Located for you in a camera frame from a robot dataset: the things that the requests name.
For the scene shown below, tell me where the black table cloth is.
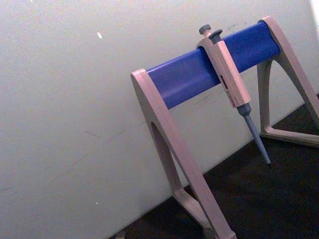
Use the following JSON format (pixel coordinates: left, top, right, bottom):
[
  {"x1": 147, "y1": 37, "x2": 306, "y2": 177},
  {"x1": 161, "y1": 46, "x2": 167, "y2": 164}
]
[{"x1": 109, "y1": 93, "x2": 319, "y2": 239}]

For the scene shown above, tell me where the beige pipette stand blue bar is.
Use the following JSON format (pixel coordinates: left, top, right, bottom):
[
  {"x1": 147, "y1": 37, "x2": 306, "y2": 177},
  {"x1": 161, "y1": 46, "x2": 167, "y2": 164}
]
[{"x1": 117, "y1": 15, "x2": 319, "y2": 239}]

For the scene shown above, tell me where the beige pipette grey tip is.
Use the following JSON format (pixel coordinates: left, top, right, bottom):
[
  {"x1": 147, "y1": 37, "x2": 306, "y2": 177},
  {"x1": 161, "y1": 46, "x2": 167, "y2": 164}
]
[{"x1": 195, "y1": 24, "x2": 272, "y2": 168}]

